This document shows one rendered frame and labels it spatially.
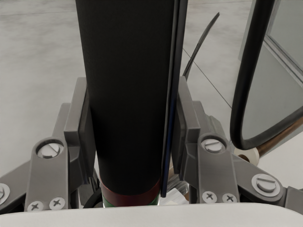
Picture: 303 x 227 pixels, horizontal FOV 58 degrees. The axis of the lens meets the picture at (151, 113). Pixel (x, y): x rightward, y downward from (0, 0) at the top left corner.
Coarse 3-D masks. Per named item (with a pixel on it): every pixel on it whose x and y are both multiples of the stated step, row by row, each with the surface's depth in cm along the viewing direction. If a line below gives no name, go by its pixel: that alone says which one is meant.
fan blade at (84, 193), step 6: (96, 174) 49; (90, 180) 55; (96, 180) 49; (84, 186) 64; (90, 186) 57; (96, 186) 49; (84, 192) 65; (90, 192) 60; (84, 198) 66; (84, 204) 67
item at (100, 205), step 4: (100, 188) 40; (96, 192) 40; (100, 192) 39; (92, 196) 40; (96, 196) 40; (100, 196) 40; (88, 200) 40; (92, 200) 40; (96, 200) 40; (100, 200) 40; (88, 204) 40; (92, 204) 40; (96, 204) 39; (100, 204) 38; (84, 208) 40; (88, 208) 40
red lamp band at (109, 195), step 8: (160, 176) 14; (160, 184) 15; (104, 192) 14; (112, 192) 14; (144, 192) 14; (152, 192) 14; (112, 200) 14; (120, 200) 14; (128, 200) 14; (136, 200) 14; (144, 200) 14
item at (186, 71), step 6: (216, 18) 39; (210, 24) 40; (204, 36) 40; (198, 42) 45; (198, 48) 39; (192, 54) 43; (192, 60) 39; (186, 66) 45; (186, 72) 39; (186, 78) 45
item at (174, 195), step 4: (168, 192) 23; (172, 192) 23; (176, 192) 23; (168, 196) 22; (172, 196) 22; (176, 196) 22; (180, 196) 23; (160, 200) 22; (164, 200) 22; (168, 200) 22; (172, 200) 22; (176, 200) 22; (180, 200) 22; (184, 200) 22; (160, 204) 22; (164, 204) 22
